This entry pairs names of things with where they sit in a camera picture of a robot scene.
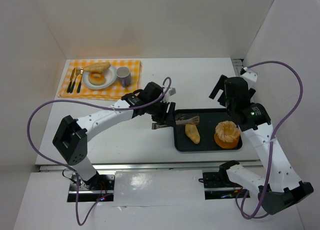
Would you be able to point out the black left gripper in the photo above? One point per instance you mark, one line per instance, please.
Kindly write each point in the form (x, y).
(170, 113)

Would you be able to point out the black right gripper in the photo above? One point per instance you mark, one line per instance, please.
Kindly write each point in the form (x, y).
(222, 96)

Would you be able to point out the metal bread tongs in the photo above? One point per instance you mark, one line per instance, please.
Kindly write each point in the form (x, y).
(185, 120)

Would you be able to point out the long golden bread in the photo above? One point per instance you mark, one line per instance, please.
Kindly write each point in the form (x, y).
(192, 133)
(98, 67)

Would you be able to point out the glazed ring bagel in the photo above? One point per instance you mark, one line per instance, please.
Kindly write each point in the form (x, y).
(96, 79)

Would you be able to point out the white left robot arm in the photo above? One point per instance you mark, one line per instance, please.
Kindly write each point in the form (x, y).
(72, 136)

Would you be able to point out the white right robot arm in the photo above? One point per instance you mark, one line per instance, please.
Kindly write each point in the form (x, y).
(281, 187)

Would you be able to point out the black plastic tray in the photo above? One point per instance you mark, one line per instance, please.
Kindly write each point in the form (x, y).
(208, 119)

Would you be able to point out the sugared flower pastry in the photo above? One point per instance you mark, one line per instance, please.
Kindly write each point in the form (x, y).
(227, 131)

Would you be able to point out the orange round bun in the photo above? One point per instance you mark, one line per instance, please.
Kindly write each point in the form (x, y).
(224, 144)

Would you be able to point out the yellow checkered cloth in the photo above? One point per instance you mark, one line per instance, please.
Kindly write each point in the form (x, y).
(113, 92)

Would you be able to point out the purple ceramic mug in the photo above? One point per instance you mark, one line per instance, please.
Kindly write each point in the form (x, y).
(124, 76)

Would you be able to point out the white blue-rimmed plate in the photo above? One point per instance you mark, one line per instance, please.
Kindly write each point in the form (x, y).
(109, 74)

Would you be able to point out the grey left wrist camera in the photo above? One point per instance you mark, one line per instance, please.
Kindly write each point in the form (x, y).
(172, 91)

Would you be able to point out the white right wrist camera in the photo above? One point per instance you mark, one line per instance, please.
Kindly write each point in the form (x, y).
(249, 76)

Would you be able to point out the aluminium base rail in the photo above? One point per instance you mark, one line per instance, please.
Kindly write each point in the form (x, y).
(153, 166)

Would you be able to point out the gold spoon black handle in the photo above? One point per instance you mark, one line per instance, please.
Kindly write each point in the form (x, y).
(80, 81)

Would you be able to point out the black handled fork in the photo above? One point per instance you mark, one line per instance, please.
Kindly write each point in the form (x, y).
(77, 73)

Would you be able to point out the black handled knife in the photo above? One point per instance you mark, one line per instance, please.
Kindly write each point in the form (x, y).
(71, 80)

